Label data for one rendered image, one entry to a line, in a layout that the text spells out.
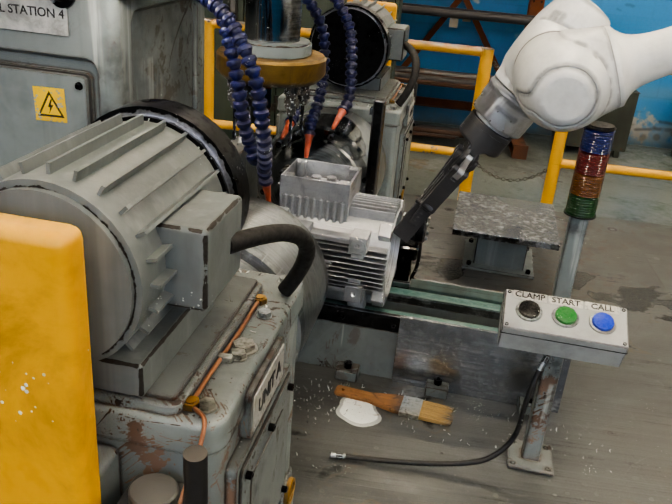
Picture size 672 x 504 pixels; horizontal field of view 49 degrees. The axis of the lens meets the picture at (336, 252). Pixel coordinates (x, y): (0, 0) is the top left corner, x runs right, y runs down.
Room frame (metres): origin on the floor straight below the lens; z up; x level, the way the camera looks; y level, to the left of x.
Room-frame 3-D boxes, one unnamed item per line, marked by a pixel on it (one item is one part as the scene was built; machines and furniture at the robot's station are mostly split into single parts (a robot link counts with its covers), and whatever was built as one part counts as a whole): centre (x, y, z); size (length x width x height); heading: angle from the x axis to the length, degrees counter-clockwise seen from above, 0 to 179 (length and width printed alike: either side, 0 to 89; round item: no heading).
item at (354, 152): (1.55, 0.04, 1.04); 0.41 x 0.25 x 0.25; 170
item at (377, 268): (1.20, 0.00, 1.01); 0.20 x 0.19 x 0.19; 79
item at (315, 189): (1.21, 0.04, 1.11); 0.12 x 0.11 x 0.07; 79
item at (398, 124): (1.81, -0.01, 0.99); 0.35 x 0.31 x 0.37; 170
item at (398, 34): (1.84, -0.05, 1.16); 0.33 x 0.26 x 0.42; 170
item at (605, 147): (1.42, -0.49, 1.19); 0.06 x 0.06 x 0.04
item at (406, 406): (1.03, -0.12, 0.80); 0.21 x 0.05 x 0.01; 76
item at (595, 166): (1.42, -0.49, 1.14); 0.06 x 0.06 x 0.04
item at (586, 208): (1.42, -0.49, 1.05); 0.06 x 0.06 x 0.04
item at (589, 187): (1.42, -0.49, 1.10); 0.06 x 0.06 x 0.04
